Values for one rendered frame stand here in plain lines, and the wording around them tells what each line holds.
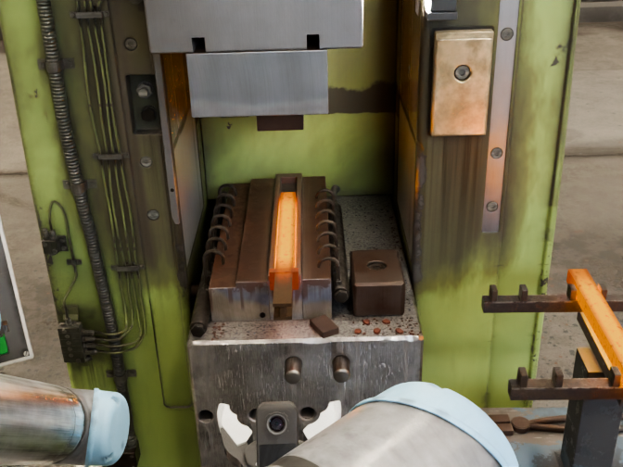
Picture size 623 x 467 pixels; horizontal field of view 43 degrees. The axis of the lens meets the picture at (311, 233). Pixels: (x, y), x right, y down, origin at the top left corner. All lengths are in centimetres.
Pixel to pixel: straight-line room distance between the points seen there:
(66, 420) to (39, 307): 252
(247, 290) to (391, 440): 81
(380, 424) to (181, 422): 116
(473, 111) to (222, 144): 61
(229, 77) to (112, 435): 55
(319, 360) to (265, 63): 48
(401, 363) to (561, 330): 175
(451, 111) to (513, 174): 17
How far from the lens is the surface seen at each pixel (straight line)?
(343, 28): 115
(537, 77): 137
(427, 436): 54
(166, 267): 147
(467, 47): 130
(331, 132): 170
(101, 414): 83
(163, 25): 116
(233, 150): 172
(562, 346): 295
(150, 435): 171
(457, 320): 153
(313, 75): 116
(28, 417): 70
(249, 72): 116
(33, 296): 337
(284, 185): 165
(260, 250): 139
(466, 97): 132
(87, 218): 143
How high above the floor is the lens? 165
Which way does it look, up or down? 27 degrees down
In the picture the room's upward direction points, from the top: 2 degrees counter-clockwise
